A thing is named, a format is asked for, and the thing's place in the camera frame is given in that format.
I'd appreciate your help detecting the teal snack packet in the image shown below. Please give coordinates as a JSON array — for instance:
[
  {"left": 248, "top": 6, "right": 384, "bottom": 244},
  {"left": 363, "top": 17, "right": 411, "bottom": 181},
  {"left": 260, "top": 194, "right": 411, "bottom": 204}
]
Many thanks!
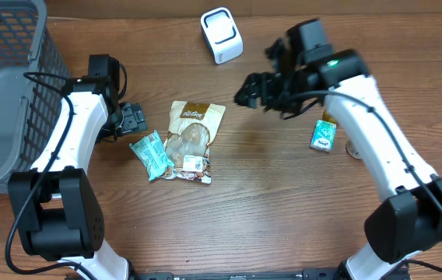
[{"left": 129, "top": 131, "right": 174, "bottom": 181}]

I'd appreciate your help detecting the yellow dish soap bottle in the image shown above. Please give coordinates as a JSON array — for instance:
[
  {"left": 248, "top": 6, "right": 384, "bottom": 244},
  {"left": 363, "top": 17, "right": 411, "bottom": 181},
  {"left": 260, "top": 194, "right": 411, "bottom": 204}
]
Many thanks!
[{"left": 321, "top": 110, "right": 338, "bottom": 124}]

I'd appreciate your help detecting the teal Kleenex tissue pack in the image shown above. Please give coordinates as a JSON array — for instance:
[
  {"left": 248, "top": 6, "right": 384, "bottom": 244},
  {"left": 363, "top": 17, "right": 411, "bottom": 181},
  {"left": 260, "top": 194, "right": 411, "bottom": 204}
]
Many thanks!
[{"left": 310, "top": 120, "right": 337, "bottom": 152}]

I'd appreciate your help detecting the brown Pantene sachet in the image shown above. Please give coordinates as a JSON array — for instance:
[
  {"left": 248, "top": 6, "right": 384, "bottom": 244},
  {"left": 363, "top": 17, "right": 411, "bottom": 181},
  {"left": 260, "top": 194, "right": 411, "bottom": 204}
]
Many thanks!
[{"left": 163, "top": 100, "right": 226, "bottom": 184}]

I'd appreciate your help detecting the green lid white jar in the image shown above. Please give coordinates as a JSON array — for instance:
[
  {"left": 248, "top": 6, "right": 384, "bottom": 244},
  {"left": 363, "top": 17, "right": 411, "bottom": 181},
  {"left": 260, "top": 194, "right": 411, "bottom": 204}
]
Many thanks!
[{"left": 346, "top": 139, "right": 362, "bottom": 159}]

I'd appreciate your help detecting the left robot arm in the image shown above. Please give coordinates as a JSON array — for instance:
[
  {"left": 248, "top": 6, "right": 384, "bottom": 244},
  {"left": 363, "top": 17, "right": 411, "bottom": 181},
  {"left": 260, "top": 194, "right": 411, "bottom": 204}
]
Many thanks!
[{"left": 5, "top": 54, "right": 139, "bottom": 279}]

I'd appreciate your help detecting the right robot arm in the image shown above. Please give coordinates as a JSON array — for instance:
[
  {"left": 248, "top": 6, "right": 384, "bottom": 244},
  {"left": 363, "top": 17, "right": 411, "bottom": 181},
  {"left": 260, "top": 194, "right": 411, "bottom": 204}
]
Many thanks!
[{"left": 234, "top": 19, "right": 442, "bottom": 279}]

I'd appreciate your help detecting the white barcode scanner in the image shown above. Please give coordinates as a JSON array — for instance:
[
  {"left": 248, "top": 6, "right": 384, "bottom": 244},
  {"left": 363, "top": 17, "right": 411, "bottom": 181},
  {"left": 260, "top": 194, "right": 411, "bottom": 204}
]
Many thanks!
[{"left": 200, "top": 7, "right": 244, "bottom": 65}]

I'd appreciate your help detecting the grey plastic mesh basket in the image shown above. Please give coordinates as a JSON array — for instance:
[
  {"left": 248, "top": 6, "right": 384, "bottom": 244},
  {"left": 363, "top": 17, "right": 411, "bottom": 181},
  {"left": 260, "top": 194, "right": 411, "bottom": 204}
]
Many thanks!
[{"left": 0, "top": 0, "right": 69, "bottom": 194}]

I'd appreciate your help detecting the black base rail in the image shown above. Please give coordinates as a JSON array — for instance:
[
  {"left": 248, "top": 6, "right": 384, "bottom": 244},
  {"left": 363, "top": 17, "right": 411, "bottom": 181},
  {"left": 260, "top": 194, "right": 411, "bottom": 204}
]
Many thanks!
[{"left": 131, "top": 268, "right": 346, "bottom": 280}]

